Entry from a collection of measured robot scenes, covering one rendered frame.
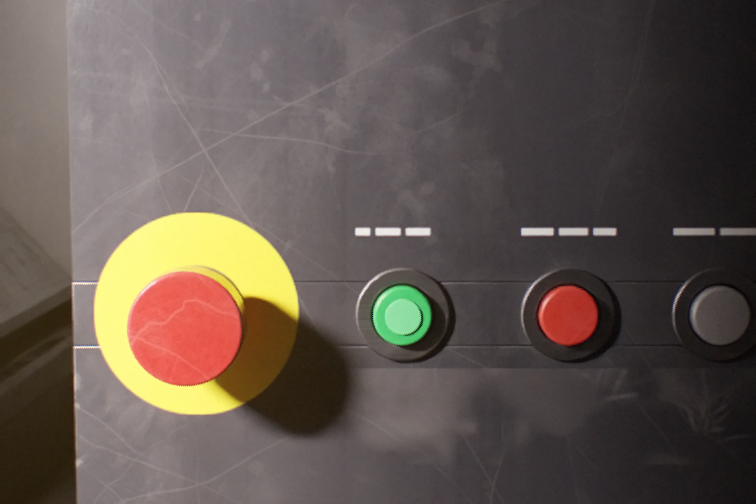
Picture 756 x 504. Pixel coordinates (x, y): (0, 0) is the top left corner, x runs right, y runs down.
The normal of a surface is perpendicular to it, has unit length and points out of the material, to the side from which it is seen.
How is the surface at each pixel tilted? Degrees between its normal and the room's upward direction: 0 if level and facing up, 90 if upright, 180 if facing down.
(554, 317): 90
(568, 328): 90
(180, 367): 90
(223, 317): 90
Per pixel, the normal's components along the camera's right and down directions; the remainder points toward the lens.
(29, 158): -0.05, 0.10
